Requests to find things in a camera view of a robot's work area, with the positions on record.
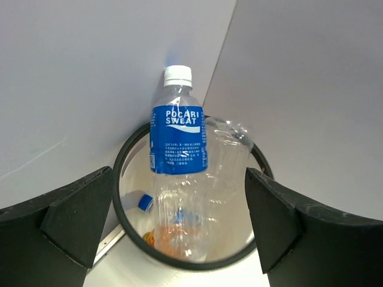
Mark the orange plastic bottle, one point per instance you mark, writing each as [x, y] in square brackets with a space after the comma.
[163, 239]

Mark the blue capped bottle in bin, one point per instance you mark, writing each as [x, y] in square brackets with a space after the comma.
[137, 199]

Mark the white bin with black rim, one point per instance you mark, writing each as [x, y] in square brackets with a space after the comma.
[230, 233]

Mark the blue label Pocari Sweat bottle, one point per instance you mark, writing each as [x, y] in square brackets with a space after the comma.
[179, 159]

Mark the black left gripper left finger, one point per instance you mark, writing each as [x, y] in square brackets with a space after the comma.
[52, 239]

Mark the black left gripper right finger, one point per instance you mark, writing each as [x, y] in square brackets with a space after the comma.
[302, 242]

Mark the clear bottle with blue-white cap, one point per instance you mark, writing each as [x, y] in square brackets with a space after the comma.
[229, 149]

